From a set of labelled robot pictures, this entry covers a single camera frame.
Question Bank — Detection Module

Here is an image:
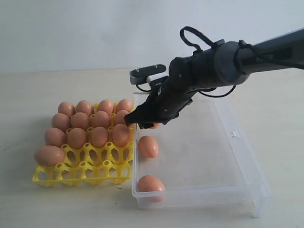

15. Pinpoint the clear plastic container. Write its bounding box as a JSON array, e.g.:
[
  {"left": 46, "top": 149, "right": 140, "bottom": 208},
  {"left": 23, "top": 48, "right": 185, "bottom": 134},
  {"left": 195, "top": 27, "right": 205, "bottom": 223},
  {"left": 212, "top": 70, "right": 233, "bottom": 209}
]
[{"left": 132, "top": 95, "right": 272, "bottom": 218}]

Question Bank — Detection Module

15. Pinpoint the black cable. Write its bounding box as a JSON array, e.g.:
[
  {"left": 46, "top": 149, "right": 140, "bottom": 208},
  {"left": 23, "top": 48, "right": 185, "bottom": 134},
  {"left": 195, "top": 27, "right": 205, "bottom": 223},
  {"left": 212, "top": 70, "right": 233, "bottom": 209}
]
[{"left": 135, "top": 26, "right": 238, "bottom": 98}]

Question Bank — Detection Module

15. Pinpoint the yellow plastic egg tray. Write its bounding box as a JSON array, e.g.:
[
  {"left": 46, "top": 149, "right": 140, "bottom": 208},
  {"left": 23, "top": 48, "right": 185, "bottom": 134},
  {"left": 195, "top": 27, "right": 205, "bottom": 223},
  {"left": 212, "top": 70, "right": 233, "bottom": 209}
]
[{"left": 32, "top": 102, "right": 135, "bottom": 188}]

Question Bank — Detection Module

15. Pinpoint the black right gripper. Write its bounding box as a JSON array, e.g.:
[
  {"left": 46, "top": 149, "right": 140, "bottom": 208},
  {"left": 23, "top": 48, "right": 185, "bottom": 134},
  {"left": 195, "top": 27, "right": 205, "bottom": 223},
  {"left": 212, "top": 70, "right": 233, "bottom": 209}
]
[{"left": 124, "top": 57, "right": 197, "bottom": 129}]

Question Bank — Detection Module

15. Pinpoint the brown egg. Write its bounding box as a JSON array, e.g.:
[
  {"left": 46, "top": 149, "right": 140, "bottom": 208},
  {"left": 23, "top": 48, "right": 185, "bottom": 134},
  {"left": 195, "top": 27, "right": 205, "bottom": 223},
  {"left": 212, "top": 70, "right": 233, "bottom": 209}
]
[
  {"left": 114, "top": 110, "right": 129, "bottom": 125},
  {"left": 150, "top": 123, "right": 160, "bottom": 129},
  {"left": 115, "top": 99, "right": 133, "bottom": 113},
  {"left": 90, "top": 126, "right": 109, "bottom": 148},
  {"left": 57, "top": 101, "right": 76, "bottom": 118},
  {"left": 44, "top": 127, "right": 67, "bottom": 147},
  {"left": 93, "top": 111, "right": 111, "bottom": 129},
  {"left": 76, "top": 100, "right": 94, "bottom": 116},
  {"left": 137, "top": 175, "right": 166, "bottom": 203},
  {"left": 34, "top": 145, "right": 65, "bottom": 167},
  {"left": 97, "top": 99, "right": 114, "bottom": 115},
  {"left": 138, "top": 135, "right": 159, "bottom": 158},
  {"left": 67, "top": 128, "right": 88, "bottom": 149},
  {"left": 51, "top": 113, "right": 71, "bottom": 133},
  {"left": 71, "top": 112, "right": 91, "bottom": 131},
  {"left": 112, "top": 124, "right": 131, "bottom": 147}
]

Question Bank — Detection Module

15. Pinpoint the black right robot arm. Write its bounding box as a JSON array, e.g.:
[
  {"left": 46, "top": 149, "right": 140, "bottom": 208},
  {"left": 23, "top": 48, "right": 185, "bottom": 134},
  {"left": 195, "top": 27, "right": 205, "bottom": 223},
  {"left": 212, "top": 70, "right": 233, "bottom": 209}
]
[{"left": 124, "top": 26, "right": 304, "bottom": 129}]

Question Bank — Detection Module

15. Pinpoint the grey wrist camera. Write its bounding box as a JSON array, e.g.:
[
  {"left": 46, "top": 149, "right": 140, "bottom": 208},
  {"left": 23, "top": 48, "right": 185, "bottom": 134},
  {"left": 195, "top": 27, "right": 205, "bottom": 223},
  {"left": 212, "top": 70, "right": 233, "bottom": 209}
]
[{"left": 129, "top": 64, "right": 167, "bottom": 85}]

